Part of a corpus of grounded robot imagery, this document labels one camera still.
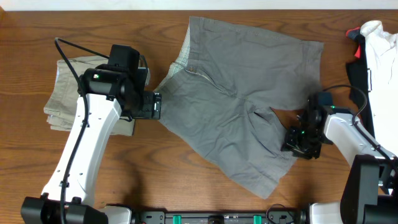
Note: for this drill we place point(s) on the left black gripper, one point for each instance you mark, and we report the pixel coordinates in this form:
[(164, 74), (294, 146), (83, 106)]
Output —
[(152, 105)]

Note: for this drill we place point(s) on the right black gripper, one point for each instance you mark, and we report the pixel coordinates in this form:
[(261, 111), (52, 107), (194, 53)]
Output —
[(290, 144)]

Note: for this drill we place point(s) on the grey shorts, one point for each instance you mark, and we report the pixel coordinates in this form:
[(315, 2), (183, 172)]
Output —
[(221, 93)]

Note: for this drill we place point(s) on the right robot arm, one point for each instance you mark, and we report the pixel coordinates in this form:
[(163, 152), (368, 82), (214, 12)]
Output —
[(370, 194)]

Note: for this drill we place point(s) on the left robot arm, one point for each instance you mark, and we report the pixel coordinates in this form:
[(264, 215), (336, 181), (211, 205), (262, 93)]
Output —
[(107, 93)]

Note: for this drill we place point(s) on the black and red garment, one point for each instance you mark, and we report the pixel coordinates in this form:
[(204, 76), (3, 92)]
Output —
[(357, 72)]

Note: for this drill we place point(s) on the folded khaki shorts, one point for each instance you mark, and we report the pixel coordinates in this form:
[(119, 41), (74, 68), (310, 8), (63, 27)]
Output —
[(61, 106)]

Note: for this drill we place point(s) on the white garment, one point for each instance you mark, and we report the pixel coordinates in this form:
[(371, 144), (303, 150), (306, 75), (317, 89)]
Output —
[(381, 58)]

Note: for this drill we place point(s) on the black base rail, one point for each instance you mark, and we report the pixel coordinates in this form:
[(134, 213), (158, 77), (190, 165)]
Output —
[(275, 214)]

